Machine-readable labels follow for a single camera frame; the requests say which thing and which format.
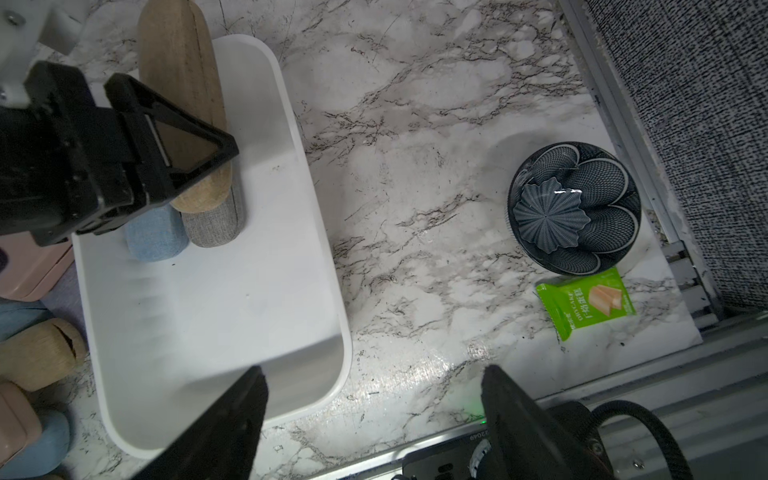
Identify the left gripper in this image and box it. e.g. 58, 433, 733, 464
1, 62, 239, 246

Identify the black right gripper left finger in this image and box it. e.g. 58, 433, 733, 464
134, 366, 269, 480

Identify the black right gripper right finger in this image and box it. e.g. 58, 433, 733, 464
479, 365, 612, 479

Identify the light blue glasses case back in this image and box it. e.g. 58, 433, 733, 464
123, 205, 189, 263

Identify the grey fabric glasses case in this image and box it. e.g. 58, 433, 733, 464
181, 171, 246, 248

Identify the purple fabric glasses case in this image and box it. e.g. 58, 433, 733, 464
41, 263, 87, 339

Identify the blue fabric glasses case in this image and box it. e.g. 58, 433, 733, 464
1, 410, 72, 479
0, 299, 54, 341

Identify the white plastic storage box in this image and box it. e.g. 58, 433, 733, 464
73, 34, 351, 459

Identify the pink hard glasses case upper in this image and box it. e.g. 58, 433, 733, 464
1, 232, 74, 302

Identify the pink hard glasses case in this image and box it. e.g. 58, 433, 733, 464
1, 232, 74, 302
1, 382, 43, 466

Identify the tan fabric glasses case middle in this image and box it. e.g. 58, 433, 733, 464
1, 318, 88, 392

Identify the pink hard glasses case lower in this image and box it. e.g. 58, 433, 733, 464
1, 382, 43, 466

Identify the green snack packet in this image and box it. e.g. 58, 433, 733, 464
535, 267, 636, 341

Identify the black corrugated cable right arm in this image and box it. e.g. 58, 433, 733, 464
575, 399, 695, 480

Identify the aluminium mounting rail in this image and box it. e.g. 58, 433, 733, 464
310, 312, 767, 479

